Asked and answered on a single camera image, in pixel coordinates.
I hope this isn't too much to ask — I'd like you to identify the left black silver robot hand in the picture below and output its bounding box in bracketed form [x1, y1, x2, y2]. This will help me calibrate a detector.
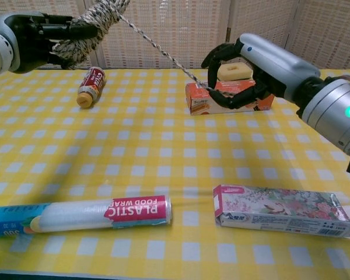
[0, 10, 106, 72]

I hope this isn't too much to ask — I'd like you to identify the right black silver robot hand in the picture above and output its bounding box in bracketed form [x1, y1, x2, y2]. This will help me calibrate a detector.
[201, 33, 321, 110]

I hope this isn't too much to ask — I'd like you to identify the speckled braided rope bundle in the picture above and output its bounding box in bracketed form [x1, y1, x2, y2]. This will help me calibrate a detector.
[51, 0, 237, 99]

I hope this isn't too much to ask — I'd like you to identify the plastic food wrap roll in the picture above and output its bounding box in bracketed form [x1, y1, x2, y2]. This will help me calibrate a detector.
[0, 194, 173, 239]

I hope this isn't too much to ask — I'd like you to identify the yellow sponge with hole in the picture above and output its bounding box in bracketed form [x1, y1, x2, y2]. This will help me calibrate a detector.
[217, 62, 253, 82]

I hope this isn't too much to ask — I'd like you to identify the red seasoning bottle yellow cap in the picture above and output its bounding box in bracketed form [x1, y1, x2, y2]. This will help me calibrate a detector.
[76, 66, 107, 110]

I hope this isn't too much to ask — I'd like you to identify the orange cardboard snack box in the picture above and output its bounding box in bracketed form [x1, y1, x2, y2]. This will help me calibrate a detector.
[185, 79, 277, 116]

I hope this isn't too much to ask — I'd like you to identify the woven folding screen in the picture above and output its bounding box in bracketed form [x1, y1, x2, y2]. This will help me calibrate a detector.
[0, 0, 350, 74]

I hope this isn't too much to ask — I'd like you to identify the floral print carton box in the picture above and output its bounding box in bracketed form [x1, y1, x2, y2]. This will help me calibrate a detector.
[212, 183, 350, 240]

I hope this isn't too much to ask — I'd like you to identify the yellow white checkered tablecloth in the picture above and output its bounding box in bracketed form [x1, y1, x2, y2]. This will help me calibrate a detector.
[0, 66, 350, 280]

